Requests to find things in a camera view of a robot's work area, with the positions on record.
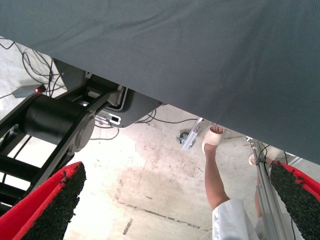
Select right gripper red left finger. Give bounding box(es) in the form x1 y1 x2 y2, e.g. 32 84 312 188
0 161 87 240

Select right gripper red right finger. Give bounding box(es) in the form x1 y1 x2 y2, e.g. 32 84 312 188
269 160 320 240

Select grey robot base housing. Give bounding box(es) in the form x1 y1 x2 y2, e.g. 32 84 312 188
52 57 165 129

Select aluminium stand pole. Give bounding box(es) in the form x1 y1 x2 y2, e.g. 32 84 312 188
246 136 291 240

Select white trousers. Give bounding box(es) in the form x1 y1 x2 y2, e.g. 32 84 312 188
211 198 266 240

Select bare person leg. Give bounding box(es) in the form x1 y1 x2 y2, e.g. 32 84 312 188
201 124 231 211

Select black robot torso linkage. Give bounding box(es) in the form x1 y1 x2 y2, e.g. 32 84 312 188
0 74 123 213

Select grey power adapter box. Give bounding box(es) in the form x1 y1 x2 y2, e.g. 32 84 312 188
12 84 47 98

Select grey caster wheel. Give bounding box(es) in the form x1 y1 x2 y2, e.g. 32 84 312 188
176 132 188 146

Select dark grey table cloth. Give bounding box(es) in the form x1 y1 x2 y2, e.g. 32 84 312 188
0 0 320 166

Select black floor cable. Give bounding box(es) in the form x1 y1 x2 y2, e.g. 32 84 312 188
0 37 68 98
134 108 200 125
89 127 120 141

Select aluminium table leg bracket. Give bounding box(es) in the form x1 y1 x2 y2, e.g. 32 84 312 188
181 117 204 151

